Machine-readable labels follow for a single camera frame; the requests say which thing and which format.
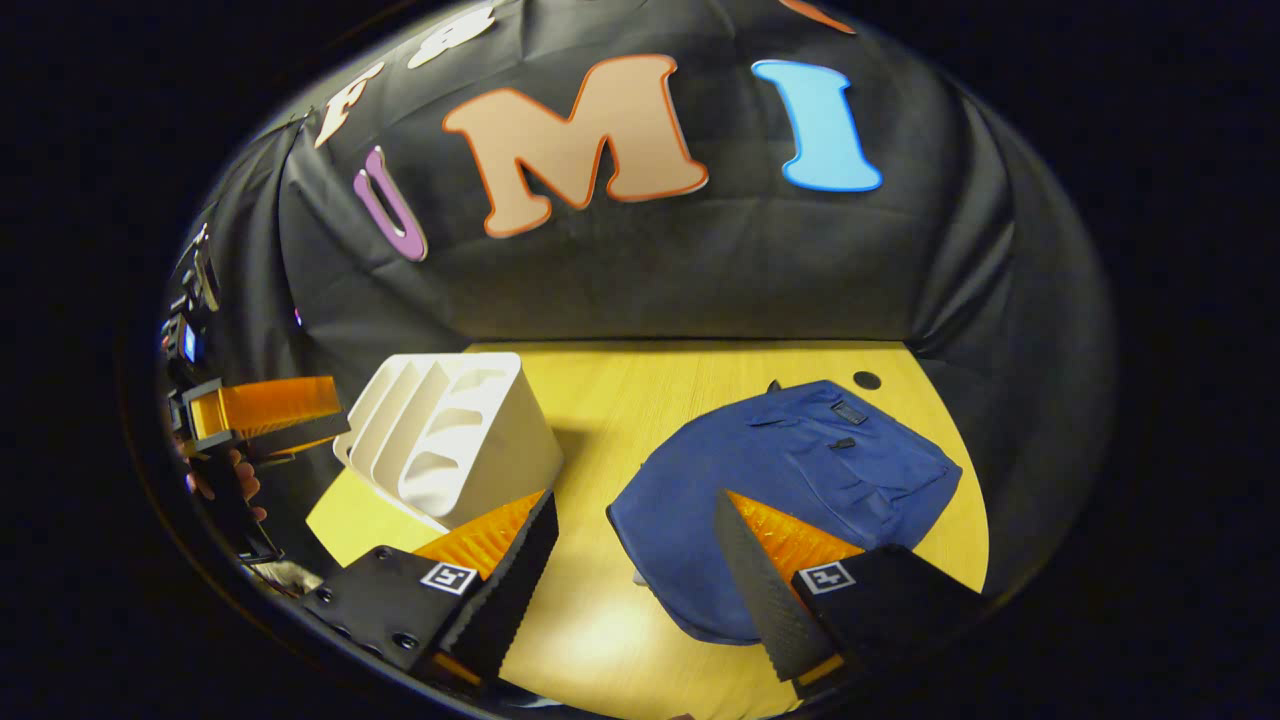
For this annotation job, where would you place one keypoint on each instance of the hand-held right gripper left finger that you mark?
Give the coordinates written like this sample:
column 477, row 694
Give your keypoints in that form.
column 510, row 590

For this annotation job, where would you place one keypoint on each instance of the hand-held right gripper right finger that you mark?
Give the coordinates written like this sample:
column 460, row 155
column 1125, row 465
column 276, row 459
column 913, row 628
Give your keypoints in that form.
column 760, row 590

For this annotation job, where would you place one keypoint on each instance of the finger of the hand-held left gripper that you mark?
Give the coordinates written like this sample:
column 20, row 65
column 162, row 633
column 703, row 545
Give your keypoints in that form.
column 280, row 400

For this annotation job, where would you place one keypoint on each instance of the white plastic bookshelf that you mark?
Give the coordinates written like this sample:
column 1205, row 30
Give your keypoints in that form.
column 480, row 450

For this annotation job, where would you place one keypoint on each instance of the black backdrop cloth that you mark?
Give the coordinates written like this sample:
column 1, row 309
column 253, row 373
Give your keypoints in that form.
column 700, row 270

